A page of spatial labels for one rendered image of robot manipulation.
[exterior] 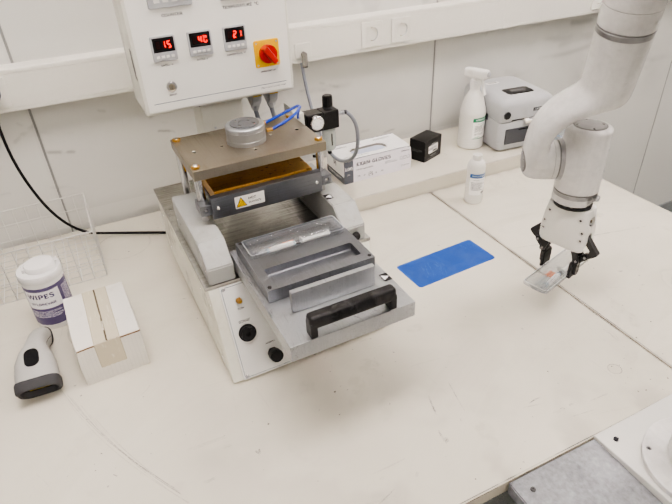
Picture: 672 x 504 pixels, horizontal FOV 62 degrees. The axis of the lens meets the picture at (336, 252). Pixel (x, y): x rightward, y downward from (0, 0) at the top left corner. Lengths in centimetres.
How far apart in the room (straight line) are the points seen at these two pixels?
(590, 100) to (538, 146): 12
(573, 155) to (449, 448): 58
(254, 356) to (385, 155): 81
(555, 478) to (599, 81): 64
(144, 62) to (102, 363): 59
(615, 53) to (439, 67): 102
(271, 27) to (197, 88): 20
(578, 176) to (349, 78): 88
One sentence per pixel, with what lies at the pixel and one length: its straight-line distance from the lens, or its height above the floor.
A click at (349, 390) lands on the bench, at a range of 107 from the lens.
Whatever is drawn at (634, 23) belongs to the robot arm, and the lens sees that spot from 101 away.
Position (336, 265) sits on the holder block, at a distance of 95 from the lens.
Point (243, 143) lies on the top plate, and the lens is 112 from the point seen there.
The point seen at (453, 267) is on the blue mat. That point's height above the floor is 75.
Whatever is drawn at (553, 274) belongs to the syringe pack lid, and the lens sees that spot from 129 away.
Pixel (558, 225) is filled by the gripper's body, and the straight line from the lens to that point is 123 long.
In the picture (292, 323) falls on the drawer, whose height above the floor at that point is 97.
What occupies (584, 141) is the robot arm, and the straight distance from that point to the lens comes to 113.
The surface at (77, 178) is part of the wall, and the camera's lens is 168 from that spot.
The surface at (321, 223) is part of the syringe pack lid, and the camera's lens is 105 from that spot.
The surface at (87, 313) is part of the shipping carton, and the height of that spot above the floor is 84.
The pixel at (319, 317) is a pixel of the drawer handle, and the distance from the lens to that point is 82.
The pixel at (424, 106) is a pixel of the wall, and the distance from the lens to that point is 198.
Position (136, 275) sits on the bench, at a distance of 145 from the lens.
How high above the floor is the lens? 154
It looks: 34 degrees down
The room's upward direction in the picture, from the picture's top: 3 degrees counter-clockwise
